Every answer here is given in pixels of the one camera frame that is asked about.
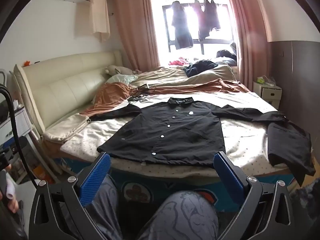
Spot folded beige cloth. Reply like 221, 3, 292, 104
42, 113, 92, 144

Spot dark hanging garment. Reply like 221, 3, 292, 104
171, 1, 193, 50
192, 0, 221, 40

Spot window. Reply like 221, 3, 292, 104
150, 0, 238, 67

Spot black thick cable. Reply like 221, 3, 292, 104
0, 84, 38, 180

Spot person's left hand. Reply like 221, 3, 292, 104
0, 164, 20, 213

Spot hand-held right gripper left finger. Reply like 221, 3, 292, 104
28, 152, 124, 240

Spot black button shirt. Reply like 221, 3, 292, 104
89, 96, 269, 167

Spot person's left leg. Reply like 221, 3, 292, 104
60, 174, 124, 240

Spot cream leather headboard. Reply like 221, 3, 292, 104
12, 50, 122, 140

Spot pink curtain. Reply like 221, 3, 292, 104
110, 0, 160, 70
222, 0, 269, 90

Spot white nightstand with drawer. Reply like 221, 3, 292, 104
0, 100, 35, 155

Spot person's patterned grey legs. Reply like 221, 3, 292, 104
137, 191, 220, 240

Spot black garment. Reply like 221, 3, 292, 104
251, 109, 316, 187

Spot light green pillow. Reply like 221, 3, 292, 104
106, 74, 139, 85

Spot orange blanket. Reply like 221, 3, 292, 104
82, 79, 255, 117

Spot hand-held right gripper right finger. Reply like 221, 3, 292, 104
213, 151, 295, 240

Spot orange box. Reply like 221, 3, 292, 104
32, 165, 50, 183

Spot beige hanging cloth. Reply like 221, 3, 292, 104
76, 0, 111, 42

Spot dark bag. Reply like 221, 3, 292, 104
215, 42, 237, 65

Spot beige plush toy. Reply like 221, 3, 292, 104
105, 65, 143, 75

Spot pile of dark clothes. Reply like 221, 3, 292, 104
182, 60, 218, 77

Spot bed with floral sheet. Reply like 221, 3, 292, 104
42, 87, 312, 178

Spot red cloth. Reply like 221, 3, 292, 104
168, 57, 193, 66

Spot beige duvet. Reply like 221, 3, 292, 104
129, 65, 237, 93

